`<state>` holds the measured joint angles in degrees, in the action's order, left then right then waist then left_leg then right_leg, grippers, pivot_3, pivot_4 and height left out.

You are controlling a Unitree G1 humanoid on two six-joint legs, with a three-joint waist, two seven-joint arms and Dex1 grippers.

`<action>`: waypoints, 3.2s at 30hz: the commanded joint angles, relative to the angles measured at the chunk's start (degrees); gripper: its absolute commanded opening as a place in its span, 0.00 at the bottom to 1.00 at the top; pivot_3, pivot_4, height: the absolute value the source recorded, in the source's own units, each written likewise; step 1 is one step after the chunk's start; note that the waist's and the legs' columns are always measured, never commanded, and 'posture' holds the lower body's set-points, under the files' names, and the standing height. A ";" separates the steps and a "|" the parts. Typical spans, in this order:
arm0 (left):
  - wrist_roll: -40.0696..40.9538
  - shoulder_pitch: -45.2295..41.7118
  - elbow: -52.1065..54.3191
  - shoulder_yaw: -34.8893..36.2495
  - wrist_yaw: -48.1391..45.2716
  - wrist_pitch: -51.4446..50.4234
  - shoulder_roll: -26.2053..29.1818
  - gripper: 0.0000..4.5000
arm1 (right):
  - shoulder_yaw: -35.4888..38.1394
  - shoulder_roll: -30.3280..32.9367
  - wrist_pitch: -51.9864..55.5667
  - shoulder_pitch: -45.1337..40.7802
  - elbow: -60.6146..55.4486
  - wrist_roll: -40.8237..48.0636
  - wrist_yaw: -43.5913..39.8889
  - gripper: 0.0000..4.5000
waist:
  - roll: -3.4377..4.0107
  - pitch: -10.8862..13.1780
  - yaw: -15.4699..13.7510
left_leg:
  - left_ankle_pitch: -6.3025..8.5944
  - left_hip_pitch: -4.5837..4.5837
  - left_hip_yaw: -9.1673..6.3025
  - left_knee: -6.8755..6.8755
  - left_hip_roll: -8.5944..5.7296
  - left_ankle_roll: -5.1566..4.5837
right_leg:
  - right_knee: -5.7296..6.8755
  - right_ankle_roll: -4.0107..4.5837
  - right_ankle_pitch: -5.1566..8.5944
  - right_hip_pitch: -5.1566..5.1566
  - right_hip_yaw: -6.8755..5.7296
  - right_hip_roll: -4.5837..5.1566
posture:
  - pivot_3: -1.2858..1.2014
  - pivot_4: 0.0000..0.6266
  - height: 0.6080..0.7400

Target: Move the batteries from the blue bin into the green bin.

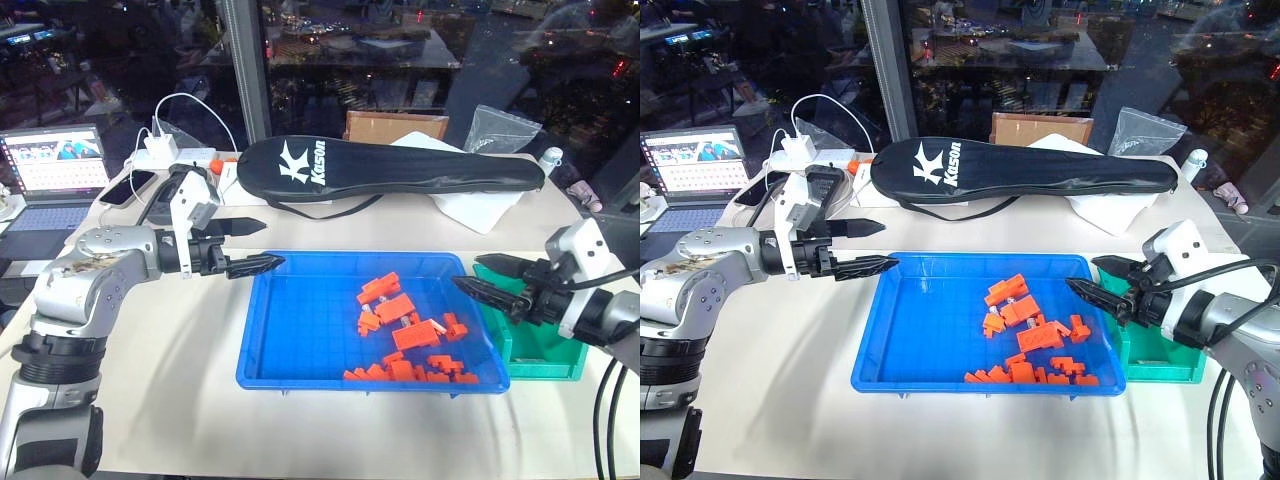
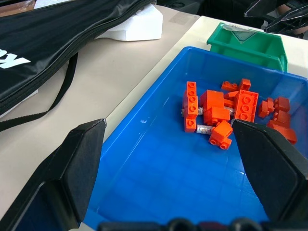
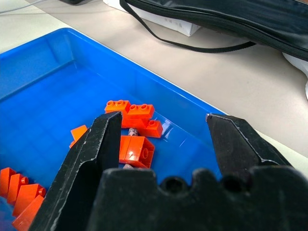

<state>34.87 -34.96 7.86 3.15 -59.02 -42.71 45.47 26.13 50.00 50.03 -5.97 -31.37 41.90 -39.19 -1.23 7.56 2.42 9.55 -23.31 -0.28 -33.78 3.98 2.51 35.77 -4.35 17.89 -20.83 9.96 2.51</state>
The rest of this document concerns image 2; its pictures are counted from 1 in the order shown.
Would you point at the white paper sheet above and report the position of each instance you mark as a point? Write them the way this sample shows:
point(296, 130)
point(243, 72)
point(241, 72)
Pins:
point(21, 101)

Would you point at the orange 1x4 toy brick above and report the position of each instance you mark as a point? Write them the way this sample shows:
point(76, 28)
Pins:
point(192, 101)

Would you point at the black zippered bag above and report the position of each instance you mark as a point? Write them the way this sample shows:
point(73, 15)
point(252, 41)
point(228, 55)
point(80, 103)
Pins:
point(48, 41)

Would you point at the white foam block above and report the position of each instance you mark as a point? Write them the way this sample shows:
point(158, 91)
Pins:
point(142, 26)

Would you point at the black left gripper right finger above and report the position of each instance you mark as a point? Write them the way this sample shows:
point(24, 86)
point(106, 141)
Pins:
point(272, 168)

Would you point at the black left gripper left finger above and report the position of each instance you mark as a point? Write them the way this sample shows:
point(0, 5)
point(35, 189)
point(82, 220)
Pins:
point(72, 163)

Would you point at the green plastic bin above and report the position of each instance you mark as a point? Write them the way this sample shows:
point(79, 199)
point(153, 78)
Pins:
point(250, 50)

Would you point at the blue plastic tray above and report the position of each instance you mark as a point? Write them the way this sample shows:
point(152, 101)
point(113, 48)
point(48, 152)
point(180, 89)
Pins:
point(168, 168)

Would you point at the clear tape patch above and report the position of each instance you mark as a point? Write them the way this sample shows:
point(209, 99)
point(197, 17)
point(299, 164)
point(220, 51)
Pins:
point(184, 18)

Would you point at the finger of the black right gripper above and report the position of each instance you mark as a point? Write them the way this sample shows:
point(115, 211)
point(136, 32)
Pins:
point(258, 7)
point(288, 20)

